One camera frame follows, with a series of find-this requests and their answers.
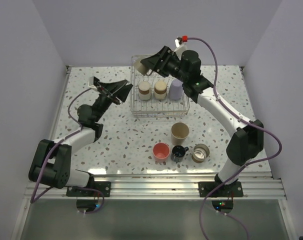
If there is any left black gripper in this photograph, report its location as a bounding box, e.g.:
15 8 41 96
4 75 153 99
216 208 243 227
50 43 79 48
92 80 133 123

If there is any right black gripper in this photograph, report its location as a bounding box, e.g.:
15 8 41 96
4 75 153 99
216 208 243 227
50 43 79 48
140 46 188 83

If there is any small olive mug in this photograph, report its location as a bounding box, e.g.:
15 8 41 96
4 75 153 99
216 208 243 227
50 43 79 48
133 58 153 77

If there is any steel cup with brown band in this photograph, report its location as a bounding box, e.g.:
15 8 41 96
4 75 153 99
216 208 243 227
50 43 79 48
154 80 167 100

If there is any lavender plastic cup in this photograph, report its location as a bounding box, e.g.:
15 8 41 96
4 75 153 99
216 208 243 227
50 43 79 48
168 79 183 100

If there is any coral pink cup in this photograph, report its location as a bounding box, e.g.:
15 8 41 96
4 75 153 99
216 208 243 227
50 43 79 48
152 142 171 162

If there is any black mug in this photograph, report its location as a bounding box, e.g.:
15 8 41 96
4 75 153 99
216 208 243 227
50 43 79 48
170 145 189 163

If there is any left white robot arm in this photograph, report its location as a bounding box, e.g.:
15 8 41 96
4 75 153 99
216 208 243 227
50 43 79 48
28 77 133 203

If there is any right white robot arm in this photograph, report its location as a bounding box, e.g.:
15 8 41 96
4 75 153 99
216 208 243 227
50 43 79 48
134 46 264 197

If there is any tall beige cup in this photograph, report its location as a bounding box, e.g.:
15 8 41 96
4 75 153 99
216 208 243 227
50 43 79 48
170 122 190 146

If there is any wire dish rack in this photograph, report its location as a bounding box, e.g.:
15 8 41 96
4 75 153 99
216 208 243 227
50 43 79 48
130 55 190 118

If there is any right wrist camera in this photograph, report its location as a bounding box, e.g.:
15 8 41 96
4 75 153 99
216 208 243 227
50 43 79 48
174 35 188 54

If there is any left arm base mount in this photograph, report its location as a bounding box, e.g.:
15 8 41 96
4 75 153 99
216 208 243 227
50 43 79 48
66 181 112 198

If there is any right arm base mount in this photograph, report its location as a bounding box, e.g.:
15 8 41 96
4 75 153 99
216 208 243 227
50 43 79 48
198 181 244 198

